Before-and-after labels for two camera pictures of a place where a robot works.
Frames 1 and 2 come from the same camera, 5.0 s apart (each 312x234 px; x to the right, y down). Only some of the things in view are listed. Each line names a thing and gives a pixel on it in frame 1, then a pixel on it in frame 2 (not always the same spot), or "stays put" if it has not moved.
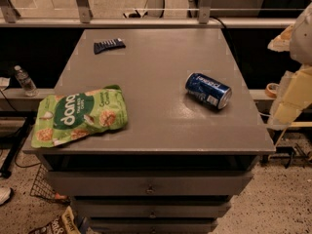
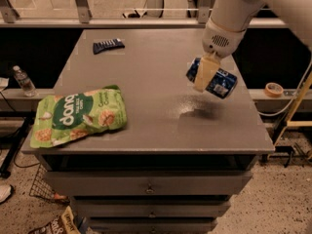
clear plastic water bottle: (25, 81) stays put
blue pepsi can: (209, 90) -> (221, 84)
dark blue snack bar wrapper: (99, 47) stays put
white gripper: (302, 39) -> (219, 40)
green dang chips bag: (68, 117) stays put
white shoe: (6, 194) stays put
